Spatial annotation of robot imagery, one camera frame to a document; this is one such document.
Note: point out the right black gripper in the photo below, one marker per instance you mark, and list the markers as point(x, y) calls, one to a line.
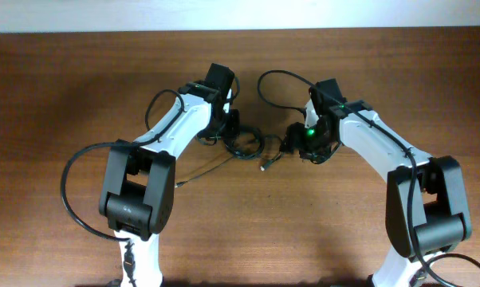
point(293, 140)

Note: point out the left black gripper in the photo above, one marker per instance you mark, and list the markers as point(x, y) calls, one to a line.
point(233, 115)

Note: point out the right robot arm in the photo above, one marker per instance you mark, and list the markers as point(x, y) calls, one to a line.
point(426, 213)

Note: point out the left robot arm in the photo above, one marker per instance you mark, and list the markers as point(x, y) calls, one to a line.
point(139, 182)

